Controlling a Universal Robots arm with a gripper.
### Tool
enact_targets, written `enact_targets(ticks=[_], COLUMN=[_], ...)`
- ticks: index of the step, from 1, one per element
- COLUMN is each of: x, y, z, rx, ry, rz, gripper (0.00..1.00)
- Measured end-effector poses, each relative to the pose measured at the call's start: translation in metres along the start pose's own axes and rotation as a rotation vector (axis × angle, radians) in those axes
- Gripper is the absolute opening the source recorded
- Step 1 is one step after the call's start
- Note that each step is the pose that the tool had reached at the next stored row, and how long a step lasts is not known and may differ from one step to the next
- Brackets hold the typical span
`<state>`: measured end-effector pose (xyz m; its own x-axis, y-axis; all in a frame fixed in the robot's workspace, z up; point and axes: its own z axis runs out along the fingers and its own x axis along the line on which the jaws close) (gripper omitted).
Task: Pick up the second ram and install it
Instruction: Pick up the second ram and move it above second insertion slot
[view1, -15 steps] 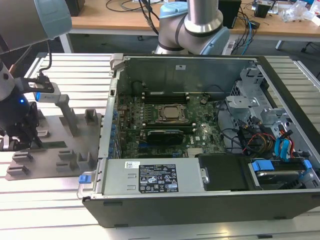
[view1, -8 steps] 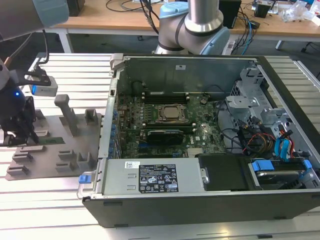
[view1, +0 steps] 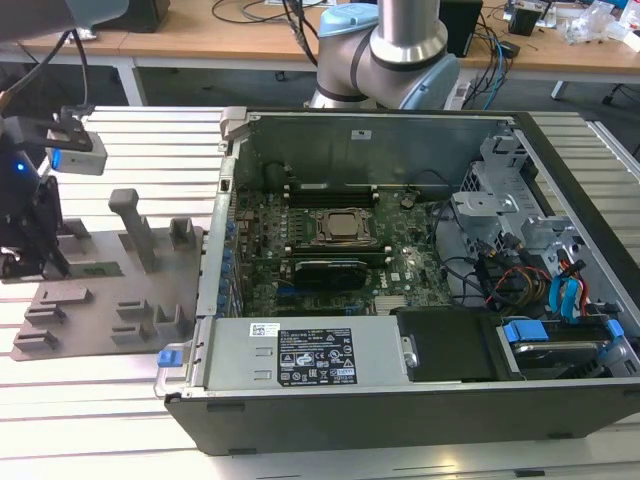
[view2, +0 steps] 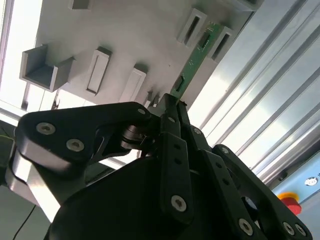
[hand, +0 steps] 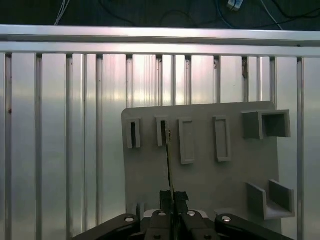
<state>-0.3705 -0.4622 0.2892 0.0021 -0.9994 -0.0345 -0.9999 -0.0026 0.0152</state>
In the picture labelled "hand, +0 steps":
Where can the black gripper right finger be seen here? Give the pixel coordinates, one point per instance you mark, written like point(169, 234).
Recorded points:
point(181, 202)

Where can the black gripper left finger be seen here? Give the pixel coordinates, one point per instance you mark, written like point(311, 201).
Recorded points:
point(165, 200)

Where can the green RAM stick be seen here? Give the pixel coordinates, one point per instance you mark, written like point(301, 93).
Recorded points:
point(170, 160)

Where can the grey parts rack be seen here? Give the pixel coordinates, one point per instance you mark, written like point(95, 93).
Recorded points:
point(205, 180)

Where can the white plug adapter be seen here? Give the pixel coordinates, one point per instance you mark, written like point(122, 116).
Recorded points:
point(235, 5)

